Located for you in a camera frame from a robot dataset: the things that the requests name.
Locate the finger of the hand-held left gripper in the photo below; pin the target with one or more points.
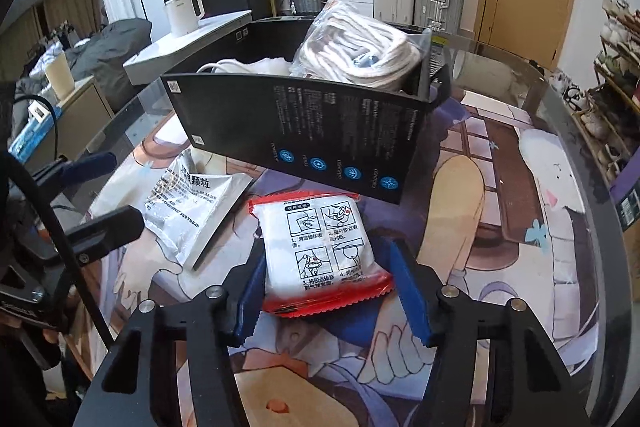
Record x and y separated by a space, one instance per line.
110 224
97 162

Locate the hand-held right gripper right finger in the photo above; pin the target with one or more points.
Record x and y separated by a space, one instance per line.
411 297

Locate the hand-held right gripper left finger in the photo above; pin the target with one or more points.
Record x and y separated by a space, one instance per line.
248 307

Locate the silver printed packet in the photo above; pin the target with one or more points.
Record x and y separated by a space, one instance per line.
190 207

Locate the red-edged white packet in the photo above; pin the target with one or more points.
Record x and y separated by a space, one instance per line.
320 257

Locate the black cardboard box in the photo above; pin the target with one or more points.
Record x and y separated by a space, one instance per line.
300 142

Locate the person's left hand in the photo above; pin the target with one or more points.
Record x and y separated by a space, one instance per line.
47 338

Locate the beige cabinet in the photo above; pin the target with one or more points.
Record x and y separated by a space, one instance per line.
85 117

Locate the blue white box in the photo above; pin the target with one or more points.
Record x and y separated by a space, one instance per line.
35 132

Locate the dark jacket pile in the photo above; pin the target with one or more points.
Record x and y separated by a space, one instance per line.
110 52

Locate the printed cartoon table mat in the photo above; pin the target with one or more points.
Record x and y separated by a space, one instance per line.
500 217

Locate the white side table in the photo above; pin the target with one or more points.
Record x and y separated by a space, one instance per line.
200 42

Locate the white electric kettle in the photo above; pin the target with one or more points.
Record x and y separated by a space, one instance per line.
182 14

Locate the pile of shoes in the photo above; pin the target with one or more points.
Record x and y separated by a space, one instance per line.
565 84

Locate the shoe rack with shoes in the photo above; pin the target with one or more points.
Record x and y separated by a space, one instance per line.
610 97

